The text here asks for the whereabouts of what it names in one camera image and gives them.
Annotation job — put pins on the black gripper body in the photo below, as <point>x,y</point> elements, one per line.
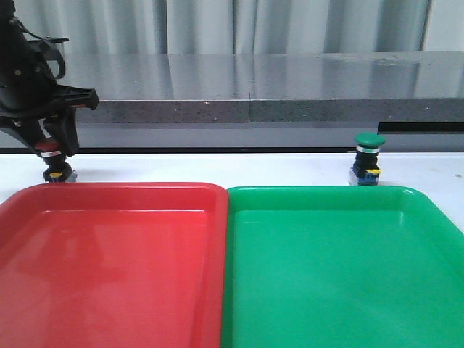
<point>29,87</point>

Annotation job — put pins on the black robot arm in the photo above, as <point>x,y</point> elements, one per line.
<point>13,29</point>

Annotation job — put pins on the grey stone counter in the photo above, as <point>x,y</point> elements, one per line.
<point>269,102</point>

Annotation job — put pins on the green plastic tray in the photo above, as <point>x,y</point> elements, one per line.
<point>341,266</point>

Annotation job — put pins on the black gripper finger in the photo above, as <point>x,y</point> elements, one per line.
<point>28,133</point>
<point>61,126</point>

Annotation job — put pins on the red plastic tray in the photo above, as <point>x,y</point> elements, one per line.
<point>113,265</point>

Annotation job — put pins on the green mushroom push button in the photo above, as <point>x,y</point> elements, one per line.
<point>365,170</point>

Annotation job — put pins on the grey pleated curtain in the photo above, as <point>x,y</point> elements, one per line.
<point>229,27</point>

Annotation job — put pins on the red mushroom push button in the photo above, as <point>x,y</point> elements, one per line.
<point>58,170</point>

